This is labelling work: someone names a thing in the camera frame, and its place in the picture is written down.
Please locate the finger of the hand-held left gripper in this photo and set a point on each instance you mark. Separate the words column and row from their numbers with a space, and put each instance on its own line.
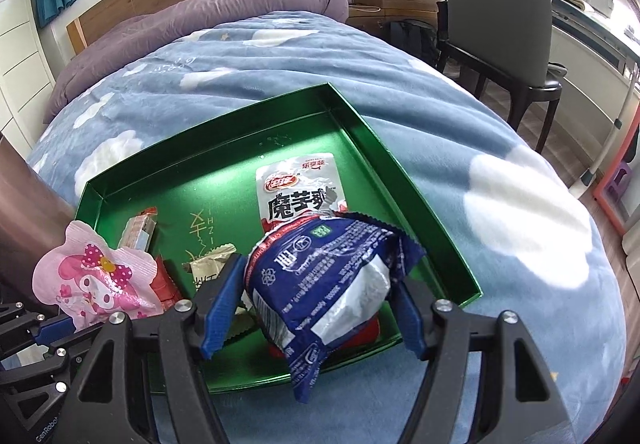
column 45, row 364
column 50, row 327

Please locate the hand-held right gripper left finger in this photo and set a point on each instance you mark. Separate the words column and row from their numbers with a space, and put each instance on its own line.
column 220, row 309

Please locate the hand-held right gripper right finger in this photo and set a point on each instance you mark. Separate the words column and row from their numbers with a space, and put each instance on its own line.
column 412, row 324

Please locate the beige snack packet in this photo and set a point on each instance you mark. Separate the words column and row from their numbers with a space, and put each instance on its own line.
column 207, row 264

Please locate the pink cartoon snack packet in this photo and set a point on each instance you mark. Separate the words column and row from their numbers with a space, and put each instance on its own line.
column 95, row 274

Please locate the blue and white snack packet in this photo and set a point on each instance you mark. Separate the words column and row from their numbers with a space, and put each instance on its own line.
column 310, row 274

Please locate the orange and white snack packet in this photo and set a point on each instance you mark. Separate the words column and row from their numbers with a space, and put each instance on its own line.
column 140, row 229

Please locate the green tray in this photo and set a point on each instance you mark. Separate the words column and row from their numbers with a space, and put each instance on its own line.
column 215, row 174

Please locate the white and red snack packet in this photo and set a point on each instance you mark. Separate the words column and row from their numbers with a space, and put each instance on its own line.
column 295, row 184

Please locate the blue cloud print blanket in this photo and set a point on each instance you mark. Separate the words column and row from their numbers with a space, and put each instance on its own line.
column 450, row 124

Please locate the purple stool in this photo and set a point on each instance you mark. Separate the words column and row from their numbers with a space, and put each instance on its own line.
column 621, row 184

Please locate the white wardrobe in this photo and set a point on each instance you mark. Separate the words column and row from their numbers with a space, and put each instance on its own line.
column 22, row 64

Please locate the white metal pole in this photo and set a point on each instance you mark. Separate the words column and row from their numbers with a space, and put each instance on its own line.
column 612, row 139

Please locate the black backpack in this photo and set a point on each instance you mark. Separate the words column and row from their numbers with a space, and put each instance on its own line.
column 412, row 42

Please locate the grey chair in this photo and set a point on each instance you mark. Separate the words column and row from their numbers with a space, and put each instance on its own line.
column 495, row 14

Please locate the white desk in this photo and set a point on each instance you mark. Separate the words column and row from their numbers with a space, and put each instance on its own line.
column 580, row 44

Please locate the pink rack frame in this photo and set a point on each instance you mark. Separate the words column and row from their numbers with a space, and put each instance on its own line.
column 612, row 184

